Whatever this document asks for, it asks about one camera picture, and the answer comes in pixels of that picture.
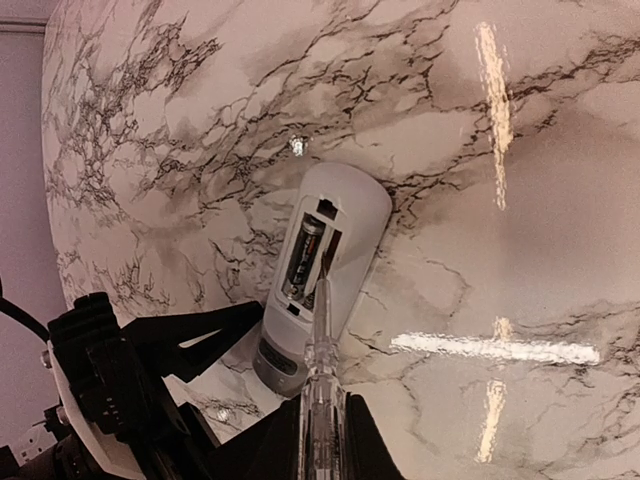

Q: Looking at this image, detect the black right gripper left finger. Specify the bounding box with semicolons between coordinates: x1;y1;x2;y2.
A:
207;399;300;480

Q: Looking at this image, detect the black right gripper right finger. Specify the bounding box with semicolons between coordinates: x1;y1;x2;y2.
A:
345;394;403;480

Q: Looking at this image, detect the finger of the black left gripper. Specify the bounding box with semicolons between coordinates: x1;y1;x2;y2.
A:
123;301;264;382

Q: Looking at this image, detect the white remote control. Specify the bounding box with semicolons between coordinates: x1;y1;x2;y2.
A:
253;162;392;397

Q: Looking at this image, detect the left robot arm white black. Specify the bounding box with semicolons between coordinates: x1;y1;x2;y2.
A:
1;292;263;479

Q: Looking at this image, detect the black battery in remote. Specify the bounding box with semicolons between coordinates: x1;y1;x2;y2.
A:
282;214;326;300

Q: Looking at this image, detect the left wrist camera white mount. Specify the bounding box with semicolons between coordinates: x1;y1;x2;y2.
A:
39;292;211;480

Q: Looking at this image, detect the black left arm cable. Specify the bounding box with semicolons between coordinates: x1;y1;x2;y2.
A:
0;279;51;346

